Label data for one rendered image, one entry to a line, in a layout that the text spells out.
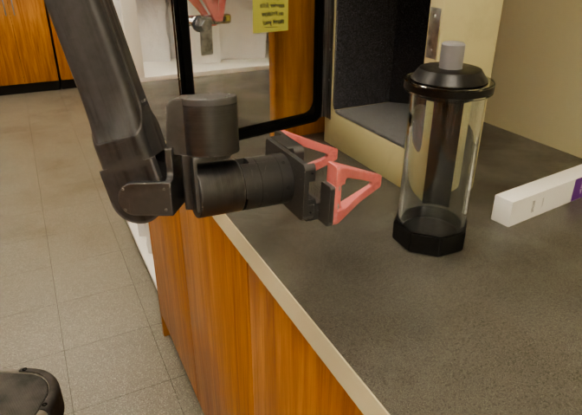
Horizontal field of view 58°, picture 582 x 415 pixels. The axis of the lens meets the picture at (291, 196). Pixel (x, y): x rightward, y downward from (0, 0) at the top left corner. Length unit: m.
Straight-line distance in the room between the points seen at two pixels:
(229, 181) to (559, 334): 0.39
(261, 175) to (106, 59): 0.19
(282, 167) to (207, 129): 0.10
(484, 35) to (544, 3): 0.40
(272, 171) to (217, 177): 0.06
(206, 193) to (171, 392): 1.38
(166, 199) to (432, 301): 0.33
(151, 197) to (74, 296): 1.86
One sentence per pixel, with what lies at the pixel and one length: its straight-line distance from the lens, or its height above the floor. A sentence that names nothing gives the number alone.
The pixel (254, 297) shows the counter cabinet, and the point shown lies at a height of 0.79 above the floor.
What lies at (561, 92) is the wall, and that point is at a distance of 1.22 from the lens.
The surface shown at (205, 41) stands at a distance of 0.89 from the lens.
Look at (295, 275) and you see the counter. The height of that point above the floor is 0.94.
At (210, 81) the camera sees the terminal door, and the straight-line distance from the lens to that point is 0.92.
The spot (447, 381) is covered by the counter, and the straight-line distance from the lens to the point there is 0.55.
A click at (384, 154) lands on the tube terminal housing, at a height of 0.98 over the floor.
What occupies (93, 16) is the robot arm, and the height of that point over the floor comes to 1.25.
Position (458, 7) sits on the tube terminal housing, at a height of 1.24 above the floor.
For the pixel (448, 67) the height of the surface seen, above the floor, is 1.18.
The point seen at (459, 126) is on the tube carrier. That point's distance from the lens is 0.67.
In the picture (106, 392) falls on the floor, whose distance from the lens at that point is 1.93.
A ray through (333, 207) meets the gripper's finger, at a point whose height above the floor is 1.07.
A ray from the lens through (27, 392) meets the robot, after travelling 1.65.
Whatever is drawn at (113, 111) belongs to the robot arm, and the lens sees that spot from 0.56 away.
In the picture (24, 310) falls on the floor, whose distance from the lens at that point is 2.39.
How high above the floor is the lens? 1.32
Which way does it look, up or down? 26 degrees down
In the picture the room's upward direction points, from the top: straight up
